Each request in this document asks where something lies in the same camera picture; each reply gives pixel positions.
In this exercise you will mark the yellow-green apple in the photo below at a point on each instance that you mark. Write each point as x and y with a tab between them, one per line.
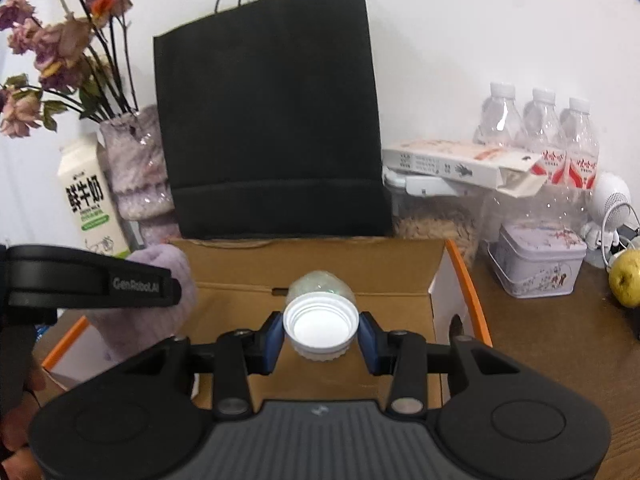
627	277

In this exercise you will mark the white green milk carton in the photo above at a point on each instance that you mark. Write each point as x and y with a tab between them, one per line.
92	200

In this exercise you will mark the clear water bottle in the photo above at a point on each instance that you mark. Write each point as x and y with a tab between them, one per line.
500	120
544	130
580	150

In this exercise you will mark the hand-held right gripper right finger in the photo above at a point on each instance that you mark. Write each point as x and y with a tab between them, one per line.
368	345

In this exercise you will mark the white round device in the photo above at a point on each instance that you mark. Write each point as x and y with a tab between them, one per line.
610	192

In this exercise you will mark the iridescent bundle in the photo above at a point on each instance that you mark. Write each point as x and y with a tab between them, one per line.
320	282

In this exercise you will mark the white plastic jar cap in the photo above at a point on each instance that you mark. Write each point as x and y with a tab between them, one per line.
320	325

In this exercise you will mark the dried pink rose bouquet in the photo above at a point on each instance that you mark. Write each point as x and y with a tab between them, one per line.
65	40

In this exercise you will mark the black paper bag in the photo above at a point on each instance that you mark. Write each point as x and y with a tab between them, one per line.
270	135

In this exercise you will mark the person's left hand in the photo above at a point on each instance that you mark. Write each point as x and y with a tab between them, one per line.
15	427

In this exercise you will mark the pale floral tin box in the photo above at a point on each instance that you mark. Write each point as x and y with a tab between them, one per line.
540	260

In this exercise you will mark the red cardboard box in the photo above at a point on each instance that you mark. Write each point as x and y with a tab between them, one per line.
375	270

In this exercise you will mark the purple fluffy headband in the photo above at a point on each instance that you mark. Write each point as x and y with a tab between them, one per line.
145	332

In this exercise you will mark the white flat carton box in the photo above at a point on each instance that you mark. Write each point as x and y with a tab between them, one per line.
440	160

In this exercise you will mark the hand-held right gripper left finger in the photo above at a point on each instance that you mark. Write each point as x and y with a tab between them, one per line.
272	345

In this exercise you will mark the purple knit-covered vase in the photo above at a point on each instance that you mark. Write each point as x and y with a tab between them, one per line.
135	170

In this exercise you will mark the clear grain container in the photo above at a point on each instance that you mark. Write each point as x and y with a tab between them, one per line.
435	230

